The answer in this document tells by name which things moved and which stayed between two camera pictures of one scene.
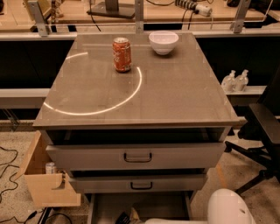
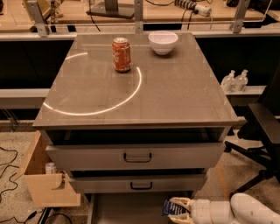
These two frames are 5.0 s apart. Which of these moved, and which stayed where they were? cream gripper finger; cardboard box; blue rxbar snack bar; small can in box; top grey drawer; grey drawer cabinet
Moved: blue rxbar snack bar; cream gripper finger
Stayed: grey drawer cabinet; small can in box; cardboard box; top grey drawer
